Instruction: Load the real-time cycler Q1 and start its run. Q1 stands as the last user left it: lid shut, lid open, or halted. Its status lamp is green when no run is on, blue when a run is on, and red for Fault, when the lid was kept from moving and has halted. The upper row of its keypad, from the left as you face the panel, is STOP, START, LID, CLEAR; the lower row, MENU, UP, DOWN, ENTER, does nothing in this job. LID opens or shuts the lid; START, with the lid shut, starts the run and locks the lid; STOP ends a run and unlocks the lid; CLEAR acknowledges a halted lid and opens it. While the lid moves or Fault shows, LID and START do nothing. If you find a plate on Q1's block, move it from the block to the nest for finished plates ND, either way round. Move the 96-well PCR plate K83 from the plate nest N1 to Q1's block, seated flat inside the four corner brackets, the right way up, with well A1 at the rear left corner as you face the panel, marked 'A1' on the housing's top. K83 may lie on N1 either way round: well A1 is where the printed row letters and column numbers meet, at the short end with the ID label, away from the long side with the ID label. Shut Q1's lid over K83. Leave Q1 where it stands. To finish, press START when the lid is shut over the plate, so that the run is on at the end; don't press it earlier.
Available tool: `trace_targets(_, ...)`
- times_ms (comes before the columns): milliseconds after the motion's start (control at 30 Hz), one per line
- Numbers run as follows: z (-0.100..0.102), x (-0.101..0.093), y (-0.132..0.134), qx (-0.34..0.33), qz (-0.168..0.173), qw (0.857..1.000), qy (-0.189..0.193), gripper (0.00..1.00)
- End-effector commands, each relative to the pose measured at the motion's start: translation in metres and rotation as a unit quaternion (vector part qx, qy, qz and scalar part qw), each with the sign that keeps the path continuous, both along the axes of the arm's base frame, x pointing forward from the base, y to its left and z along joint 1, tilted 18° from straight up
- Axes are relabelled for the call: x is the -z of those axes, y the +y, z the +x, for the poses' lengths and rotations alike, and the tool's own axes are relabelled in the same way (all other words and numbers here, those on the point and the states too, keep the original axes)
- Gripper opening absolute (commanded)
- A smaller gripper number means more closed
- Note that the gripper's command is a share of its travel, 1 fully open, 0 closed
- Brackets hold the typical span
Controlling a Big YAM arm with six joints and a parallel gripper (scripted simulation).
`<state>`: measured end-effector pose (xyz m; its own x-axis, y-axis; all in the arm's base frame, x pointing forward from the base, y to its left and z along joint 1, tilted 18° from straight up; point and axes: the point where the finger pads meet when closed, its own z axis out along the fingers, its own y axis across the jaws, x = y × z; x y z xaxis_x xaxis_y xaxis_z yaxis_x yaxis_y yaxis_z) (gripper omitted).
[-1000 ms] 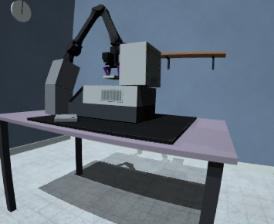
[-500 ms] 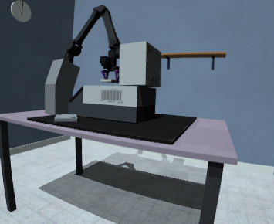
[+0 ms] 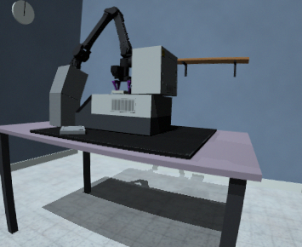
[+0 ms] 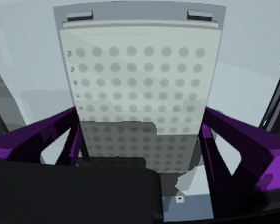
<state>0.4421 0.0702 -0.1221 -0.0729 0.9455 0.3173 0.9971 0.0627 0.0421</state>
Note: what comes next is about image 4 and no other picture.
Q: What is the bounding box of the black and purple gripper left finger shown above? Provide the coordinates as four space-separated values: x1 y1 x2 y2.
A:
0 106 83 166

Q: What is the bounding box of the white multi-well plate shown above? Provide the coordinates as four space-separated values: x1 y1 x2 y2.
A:
60 18 222 177

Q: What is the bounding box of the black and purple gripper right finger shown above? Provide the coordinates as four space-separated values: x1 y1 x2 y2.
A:
198 106 280 218

